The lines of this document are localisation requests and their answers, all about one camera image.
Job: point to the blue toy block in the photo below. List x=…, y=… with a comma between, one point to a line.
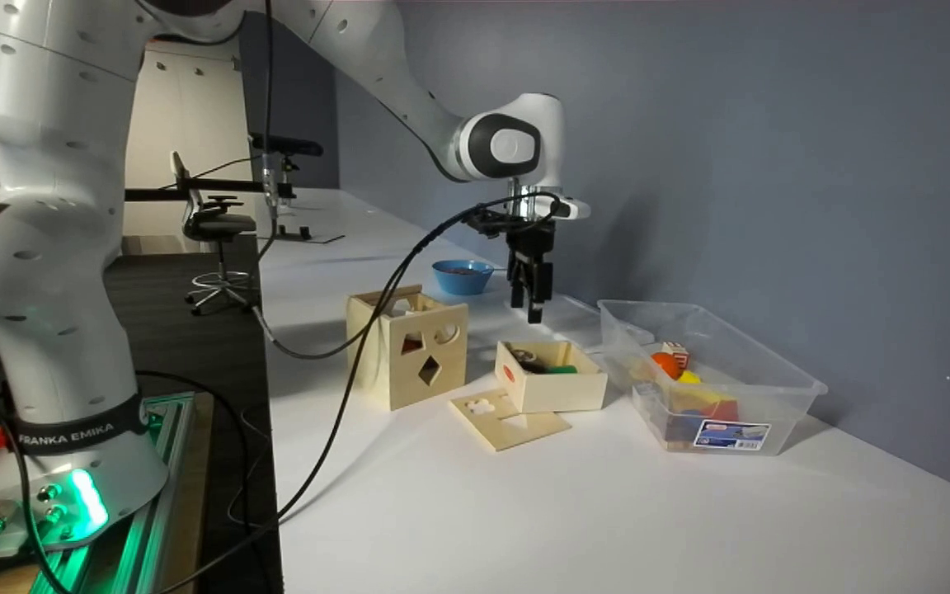
x=684, y=425

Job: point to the dark toy piece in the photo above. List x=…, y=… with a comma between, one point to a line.
x=524, y=358

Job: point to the camera on mount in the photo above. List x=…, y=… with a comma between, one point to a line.
x=285, y=146

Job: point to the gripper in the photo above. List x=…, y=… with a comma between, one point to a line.
x=533, y=241

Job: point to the red and white toy block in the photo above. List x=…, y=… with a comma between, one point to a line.
x=676, y=353

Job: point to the blue bowl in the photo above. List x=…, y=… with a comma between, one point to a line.
x=460, y=280

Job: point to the green toy piece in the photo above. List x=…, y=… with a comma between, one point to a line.
x=562, y=370

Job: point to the yellow toy block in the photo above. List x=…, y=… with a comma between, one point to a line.
x=689, y=378

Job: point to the office chair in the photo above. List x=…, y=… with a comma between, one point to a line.
x=215, y=227

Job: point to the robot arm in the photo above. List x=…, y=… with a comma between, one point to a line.
x=54, y=247

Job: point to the wooden lid with cutouts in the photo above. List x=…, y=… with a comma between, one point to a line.
x=508, y=425

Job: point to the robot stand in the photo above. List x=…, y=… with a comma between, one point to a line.
x=153, y=511

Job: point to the orange ball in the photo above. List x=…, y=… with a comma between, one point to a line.
x=665, y=365

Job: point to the small wooden box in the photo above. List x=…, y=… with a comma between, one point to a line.
x=562, y=392

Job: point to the clear plastic container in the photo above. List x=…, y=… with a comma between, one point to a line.
x=772, y=388

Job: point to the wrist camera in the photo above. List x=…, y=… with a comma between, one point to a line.
x=493, y=222

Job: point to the orange toy block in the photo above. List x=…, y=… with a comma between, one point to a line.
x=716, y=404

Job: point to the wooden shape sorter cube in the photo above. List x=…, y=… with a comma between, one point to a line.
x=397, y=363

